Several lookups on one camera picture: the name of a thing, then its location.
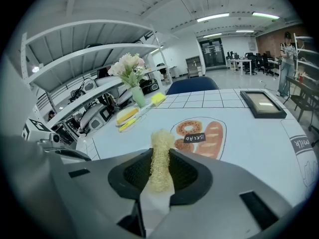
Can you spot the pink flower bouquet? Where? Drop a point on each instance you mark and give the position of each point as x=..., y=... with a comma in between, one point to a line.
x=128, y=66

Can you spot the black radio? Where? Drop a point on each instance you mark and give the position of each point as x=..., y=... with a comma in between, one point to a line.
x=149, y=86

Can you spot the ceiling tube light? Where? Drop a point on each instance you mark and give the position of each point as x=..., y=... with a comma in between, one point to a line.
x=244, y=31
x=265, y=15
x=213, y=17
x=212, y=35

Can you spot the black glass double door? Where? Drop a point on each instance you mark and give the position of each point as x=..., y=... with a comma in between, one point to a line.
x=211, y=53

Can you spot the pink plate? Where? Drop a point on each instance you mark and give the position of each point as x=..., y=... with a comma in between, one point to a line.
x=128, y=124

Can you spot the white wall shelving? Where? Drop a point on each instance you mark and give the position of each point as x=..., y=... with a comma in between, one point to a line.
x=307, y=37

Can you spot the white grey-faced device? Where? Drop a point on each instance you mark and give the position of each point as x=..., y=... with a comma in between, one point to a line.
x=119, y=96
x=96, y=123

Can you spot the bread slices on plate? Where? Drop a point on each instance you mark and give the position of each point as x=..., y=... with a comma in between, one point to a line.
x=127, y=114

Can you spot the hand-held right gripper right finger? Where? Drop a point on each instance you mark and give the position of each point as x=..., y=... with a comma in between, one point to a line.
x=219, y=195

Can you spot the yellow sponge piece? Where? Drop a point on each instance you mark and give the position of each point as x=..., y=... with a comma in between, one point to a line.
x=160, y=163

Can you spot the checked white tablecloth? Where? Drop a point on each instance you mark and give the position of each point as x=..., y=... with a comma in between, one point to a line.
x=249, y=146

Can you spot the white metal shelf rack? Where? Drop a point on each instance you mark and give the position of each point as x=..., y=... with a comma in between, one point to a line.
x=87, y=35

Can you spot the black picture frame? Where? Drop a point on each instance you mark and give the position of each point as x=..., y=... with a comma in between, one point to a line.
x=264, y=103

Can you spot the white long desk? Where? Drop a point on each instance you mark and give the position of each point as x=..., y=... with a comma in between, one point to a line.
x=239, y=61

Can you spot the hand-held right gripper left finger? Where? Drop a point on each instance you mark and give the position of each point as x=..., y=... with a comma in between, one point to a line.
x=104, y=195

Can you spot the small grey shelf cabinet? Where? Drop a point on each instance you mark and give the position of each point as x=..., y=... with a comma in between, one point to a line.
x=193, y=66

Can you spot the yellow bottle brush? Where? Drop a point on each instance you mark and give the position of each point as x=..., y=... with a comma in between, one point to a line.
x=158, y=99

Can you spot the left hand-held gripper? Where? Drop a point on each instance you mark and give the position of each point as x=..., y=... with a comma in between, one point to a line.
x=37, y=131

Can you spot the row of black office chairs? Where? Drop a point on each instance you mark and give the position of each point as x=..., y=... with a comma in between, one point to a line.
x=259, y=63

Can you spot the dark glass-top side table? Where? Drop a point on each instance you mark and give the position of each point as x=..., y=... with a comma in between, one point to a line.
x=306, y=86

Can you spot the blue chair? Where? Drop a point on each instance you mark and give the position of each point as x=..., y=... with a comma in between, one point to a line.
x=192, y=84

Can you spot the green vase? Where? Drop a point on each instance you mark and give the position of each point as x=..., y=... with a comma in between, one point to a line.
x=138, y=97

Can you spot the red cup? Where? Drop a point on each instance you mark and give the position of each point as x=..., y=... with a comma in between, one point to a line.
x=301, y=78

